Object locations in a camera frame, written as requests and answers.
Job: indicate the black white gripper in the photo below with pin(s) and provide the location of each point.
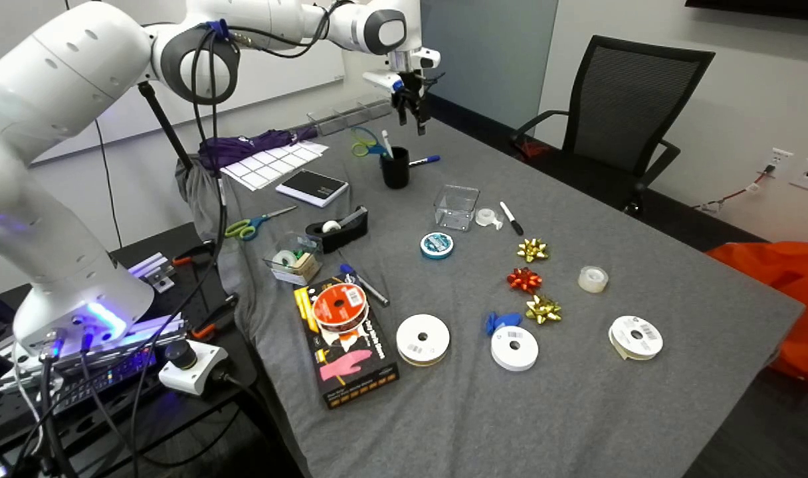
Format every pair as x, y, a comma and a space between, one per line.
404, 78

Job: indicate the black cup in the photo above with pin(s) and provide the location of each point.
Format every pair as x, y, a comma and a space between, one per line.
396, 167

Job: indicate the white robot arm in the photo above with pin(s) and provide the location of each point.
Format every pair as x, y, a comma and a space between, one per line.
79, 64

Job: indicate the white purple marker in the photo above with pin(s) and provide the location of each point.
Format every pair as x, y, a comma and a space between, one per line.
387, 145

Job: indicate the blue pen on cloth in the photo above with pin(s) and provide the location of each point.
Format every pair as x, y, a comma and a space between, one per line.
423, 161

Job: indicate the empty clear plastic box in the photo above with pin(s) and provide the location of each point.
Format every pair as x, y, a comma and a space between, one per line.
456, 207

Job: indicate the black white notebook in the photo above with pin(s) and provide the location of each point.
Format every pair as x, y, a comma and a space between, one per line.
313, 186

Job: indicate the small clear tape roll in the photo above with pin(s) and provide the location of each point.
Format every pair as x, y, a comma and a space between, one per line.
487, 219

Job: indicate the mints tin teal white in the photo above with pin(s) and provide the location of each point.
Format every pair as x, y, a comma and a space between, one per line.
436, 244

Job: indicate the black marker pen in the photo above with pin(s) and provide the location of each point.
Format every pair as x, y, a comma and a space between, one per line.
511, 219

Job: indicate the black tape dispenser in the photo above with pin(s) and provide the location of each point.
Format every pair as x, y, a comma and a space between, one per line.
339, 231

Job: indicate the blue capped marker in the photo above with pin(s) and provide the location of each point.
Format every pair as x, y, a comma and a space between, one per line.
347, 268

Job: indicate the gold gift bow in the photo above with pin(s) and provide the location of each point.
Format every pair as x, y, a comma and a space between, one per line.
543, 309
533, 249

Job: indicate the purple cloth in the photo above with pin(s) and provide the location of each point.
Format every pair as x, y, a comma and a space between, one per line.
222, 153

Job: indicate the grey table cloth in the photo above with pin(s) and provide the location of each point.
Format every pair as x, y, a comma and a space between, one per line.
580, 410

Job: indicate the green blue scissors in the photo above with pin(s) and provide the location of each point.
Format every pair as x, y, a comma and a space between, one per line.
248, 227

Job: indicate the red gift bow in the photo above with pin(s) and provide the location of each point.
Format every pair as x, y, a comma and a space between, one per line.
525, 280

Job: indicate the red ribbon spool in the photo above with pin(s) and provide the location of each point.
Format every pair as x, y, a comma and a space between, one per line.
341, 307

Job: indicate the black office chair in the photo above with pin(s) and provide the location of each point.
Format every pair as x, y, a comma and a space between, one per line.
625, 97

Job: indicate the blue ribbon bow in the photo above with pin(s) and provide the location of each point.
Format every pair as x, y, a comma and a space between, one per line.
495, 321

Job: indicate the white ribbon spool large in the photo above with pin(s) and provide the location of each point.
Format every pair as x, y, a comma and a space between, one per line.
423, 340

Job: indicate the white ribbon spool small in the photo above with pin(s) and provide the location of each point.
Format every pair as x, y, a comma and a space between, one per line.
515, 349

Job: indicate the white ribbon spool right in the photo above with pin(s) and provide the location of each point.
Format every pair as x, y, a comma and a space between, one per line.
637, 337

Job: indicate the white power strip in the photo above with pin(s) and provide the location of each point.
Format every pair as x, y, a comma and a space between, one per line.
189, 365

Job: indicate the orange fabric bag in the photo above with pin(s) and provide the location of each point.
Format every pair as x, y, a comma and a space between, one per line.
784, 268

